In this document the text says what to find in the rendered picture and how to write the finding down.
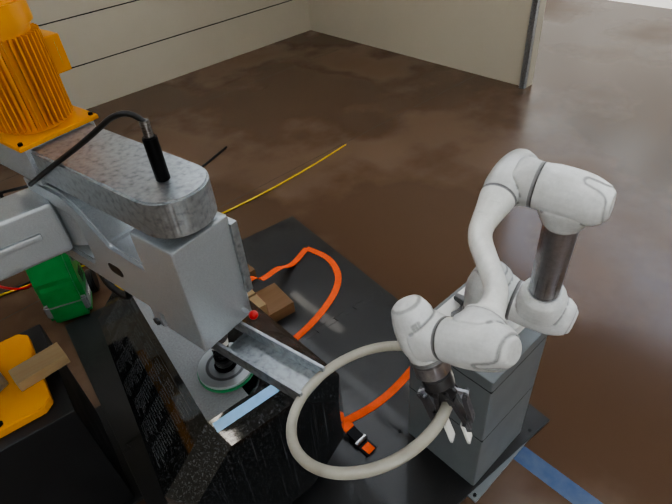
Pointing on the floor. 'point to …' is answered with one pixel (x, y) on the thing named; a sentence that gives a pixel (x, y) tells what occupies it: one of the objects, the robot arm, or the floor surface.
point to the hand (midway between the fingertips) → (457, 430)
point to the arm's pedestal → (495, 421)
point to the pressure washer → (62, 284)
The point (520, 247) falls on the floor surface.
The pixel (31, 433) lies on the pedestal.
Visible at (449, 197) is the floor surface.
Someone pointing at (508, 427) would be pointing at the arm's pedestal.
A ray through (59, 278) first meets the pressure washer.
